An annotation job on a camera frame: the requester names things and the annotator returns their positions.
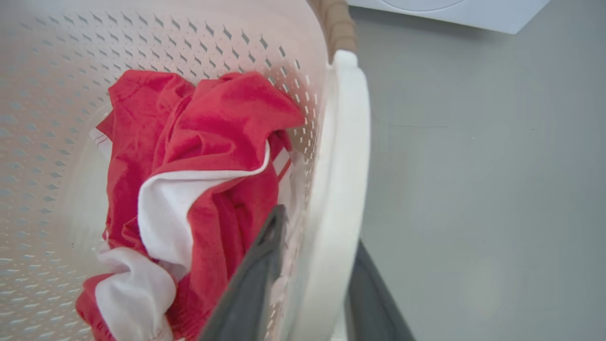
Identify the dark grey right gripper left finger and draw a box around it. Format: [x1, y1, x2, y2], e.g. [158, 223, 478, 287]
[198, 205, 287, 341]

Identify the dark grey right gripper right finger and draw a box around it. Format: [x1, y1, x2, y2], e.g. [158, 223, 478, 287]
[344, 241, 416, 341]

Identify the white perforated plastic laundry basket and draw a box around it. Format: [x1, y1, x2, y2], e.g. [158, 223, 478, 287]
[0, 0, 371, 341]

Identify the red and white garment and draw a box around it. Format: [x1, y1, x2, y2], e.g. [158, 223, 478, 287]
[76, 70, 305, 341]

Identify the white washing machine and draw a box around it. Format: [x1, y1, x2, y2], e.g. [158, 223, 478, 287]
[347, 0, 551, 35]

